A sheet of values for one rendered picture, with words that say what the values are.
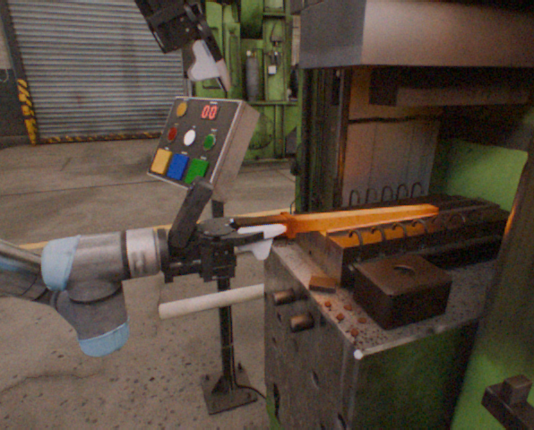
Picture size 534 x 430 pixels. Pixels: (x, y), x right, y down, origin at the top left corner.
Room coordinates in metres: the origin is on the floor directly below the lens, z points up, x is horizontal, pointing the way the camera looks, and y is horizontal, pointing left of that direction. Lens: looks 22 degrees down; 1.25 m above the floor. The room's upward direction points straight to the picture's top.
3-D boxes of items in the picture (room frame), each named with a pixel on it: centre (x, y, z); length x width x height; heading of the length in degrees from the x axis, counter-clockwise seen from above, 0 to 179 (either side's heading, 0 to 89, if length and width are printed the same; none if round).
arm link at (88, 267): (0.44, 0.26, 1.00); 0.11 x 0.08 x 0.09; 110
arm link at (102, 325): (0.45, 0.28, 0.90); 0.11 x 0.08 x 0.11; 51
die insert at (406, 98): (0.66, -0.33, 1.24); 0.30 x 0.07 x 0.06; 110
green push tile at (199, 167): (0.94, 0.20, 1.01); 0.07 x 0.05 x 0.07; 45
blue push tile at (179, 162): (1.01, 0.27, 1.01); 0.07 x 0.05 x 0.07; 45
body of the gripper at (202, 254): (0.50, 0.12, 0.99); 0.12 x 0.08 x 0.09; 110
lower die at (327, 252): (0.67, -0.29, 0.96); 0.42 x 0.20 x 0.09; 110
